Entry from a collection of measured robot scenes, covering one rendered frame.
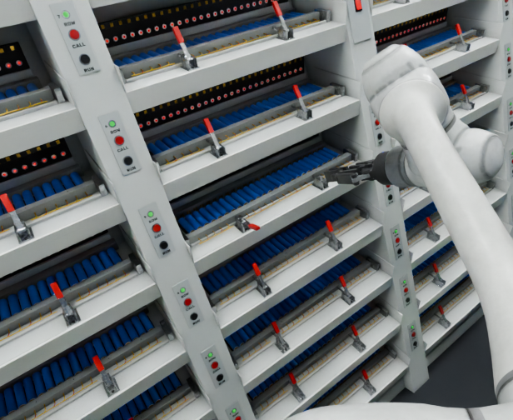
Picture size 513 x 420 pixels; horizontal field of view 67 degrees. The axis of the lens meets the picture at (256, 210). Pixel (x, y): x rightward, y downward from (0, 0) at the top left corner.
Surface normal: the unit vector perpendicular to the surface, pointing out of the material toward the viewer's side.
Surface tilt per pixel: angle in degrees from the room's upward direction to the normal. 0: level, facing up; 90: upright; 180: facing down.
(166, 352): 19
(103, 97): 90
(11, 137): 109
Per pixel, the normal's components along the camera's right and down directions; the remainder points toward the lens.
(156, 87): 0.58, 0.46
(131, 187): 0.52, 0.18
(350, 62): -0.81, 0.42
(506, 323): -0.79, -0.61
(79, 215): -0.10, -0.78
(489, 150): 0.35, 0.00
